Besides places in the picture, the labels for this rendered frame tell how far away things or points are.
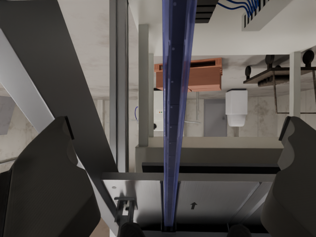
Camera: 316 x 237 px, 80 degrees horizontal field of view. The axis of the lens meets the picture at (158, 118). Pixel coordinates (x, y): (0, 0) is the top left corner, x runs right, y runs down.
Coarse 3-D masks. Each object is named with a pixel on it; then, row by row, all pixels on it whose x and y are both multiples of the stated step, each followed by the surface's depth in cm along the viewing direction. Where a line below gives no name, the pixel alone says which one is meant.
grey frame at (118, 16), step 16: (112, 0) 45; (112, 16) 45; (128, 16) 49; (112, 32) 45; (128, 32) 49; (112, 48) 45; (128, 48) 49; (112, 64) 45; (128, 64) 49; (112, 80) 45; (128, 80) 49; (112, 96) 46; (128, 96) 49; (112, 112) 46; (128, 112) 49; (112, 128) 46; (128, 128) 49; (112, 144) 46; (128, 144) 49; (128, 160) 49
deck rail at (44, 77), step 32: (0, 0) 9; (32, 0) 11; (0, 32) 9; (32, 32) 11; (64, 32) 14; (0, 64) 10; (32, 64) 11; (64, 64) 14; (32, 96) 11; (64, 96) 14; (96, 128) 21; (96, 160) 21; (96, 192) 21
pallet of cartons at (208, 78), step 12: (204, 60) 299; (216, 60) 293; (156, 72) 327; (192, 72) 305; (204, 72) 299; (216, 72) 294; (156, 84) 327; (192, 84) 305; (204, 84) 299; (216, 84) 294
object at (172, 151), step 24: (168, 0) 7; (192, 0) 7; (168, 24) 8; (192, 24) 8; (168, 48) 9; (168, 72) 10; (168, 96) 11; (168, 120) 12; (168, 144) 14; (168, 168) 17; (168, 192) 21; (168, 216) 27
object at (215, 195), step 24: (144, 168) 28; (192, 168) 28; (216, 168) 27; (240, 168) 27; (264, 168) 27; (120, 192) 24; (144, 192) 24; (192, 192) 24; (216, 192) 23; (240, 192) 23; (264, 192) 23; (144, 216) 31; (192, 216) 30; (216, 216) 30; (240, 216) 29
